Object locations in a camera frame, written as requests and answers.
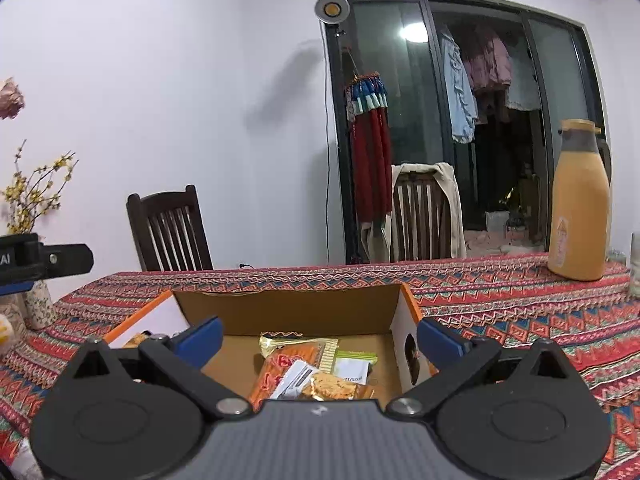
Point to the pink artificial flowers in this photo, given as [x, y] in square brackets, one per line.
[10, 100]

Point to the round studio lamp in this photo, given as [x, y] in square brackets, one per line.
[331, 8]

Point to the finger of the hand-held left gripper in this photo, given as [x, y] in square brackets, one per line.
[67, 259]

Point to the pink hanging clothes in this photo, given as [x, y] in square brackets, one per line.
[490, 65]

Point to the yellow flower branches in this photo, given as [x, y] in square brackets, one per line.
[20, 192]

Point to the light blue hanging shirt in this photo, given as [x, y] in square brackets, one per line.
[460, 100]

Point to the black sliding glass door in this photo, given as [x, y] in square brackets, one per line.
[400, 85]

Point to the hanging red blue cloth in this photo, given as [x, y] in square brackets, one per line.
[370, 160]

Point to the chair with draped cloth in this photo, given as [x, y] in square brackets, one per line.
[452, 210]

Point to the oat cracker packet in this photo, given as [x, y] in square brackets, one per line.
[332, 387]

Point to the large yellow striped snack packet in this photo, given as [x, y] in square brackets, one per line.
[270, 375]

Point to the floral ceramic vase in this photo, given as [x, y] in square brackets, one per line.
[42, 307]

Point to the dark wooden chair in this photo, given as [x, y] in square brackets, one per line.
[160, 201]

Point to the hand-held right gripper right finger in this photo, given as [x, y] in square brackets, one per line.
[440, 340]

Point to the green white snack packet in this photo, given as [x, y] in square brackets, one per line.
[355, 367]

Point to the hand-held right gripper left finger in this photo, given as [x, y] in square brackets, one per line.
[200, 336]

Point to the white hanging garment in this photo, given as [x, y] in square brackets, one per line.
[522, 90]

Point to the yellow thermos jug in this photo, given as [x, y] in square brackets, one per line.
[580, 210]

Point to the orange cardboard box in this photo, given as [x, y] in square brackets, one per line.
[300, 310]

